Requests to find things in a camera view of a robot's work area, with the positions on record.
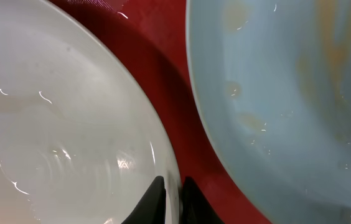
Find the white plate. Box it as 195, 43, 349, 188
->
0, 1, 180, 223

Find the red plastic serving tray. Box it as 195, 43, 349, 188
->
53, 0, 267, 224

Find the light blue plate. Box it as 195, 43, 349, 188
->
185, 0, 351, 223

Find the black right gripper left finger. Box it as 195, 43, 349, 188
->
122, 175, 166, 224

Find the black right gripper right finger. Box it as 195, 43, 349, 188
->
182, 177, 224, 224

